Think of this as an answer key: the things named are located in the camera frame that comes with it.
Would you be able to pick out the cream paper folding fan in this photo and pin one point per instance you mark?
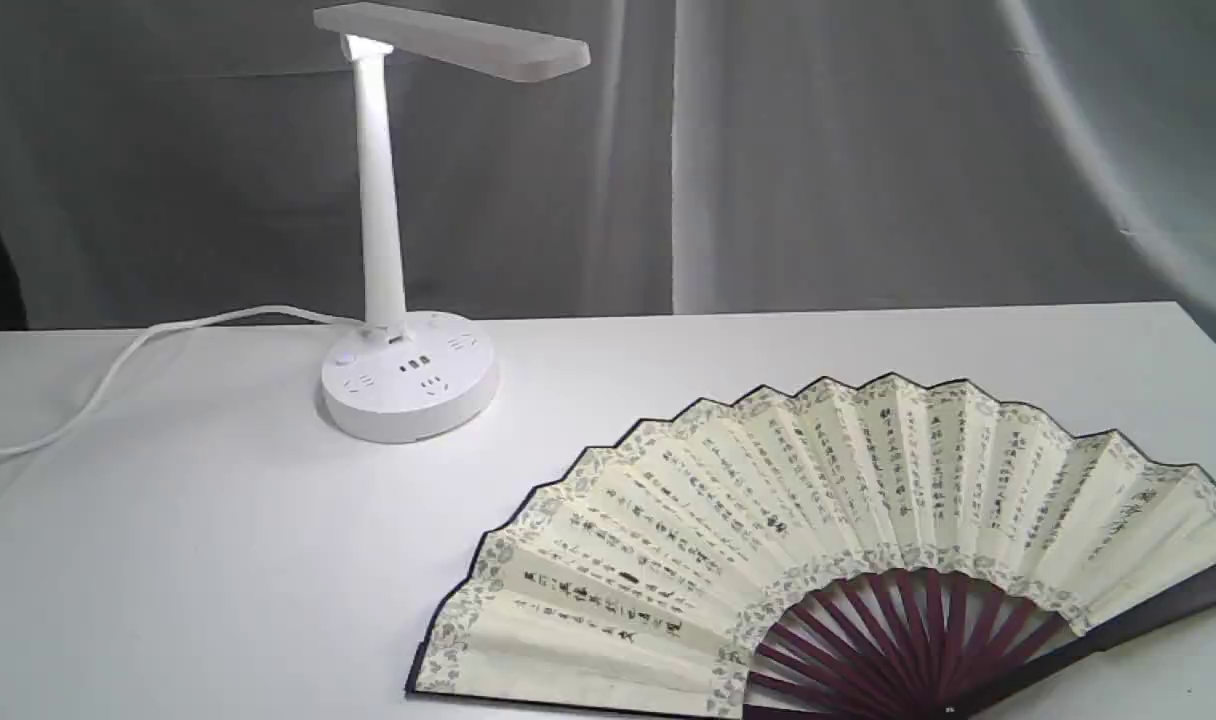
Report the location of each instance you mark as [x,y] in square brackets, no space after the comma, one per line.
[887,551]

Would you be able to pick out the grey backdrop curtain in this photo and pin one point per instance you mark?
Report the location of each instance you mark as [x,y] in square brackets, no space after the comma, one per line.
[161,160]

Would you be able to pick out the white desk lamp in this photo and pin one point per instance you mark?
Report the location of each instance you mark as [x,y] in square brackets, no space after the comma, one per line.
[405,375]

